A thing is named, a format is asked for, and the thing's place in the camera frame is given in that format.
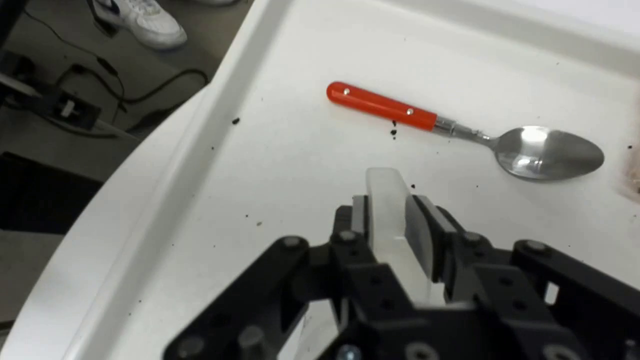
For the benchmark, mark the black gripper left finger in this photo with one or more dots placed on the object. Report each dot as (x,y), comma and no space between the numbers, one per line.
(266,287)

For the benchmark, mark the black power adapter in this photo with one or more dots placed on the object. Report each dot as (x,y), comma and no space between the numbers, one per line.
(71,108)

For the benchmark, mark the white plastic tray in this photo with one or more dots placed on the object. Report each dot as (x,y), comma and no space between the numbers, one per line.
(301,167)

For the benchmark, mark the white sneaker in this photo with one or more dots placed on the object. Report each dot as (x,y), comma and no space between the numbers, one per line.
(142,20)

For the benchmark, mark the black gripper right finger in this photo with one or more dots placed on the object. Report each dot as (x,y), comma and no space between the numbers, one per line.
(533,292)

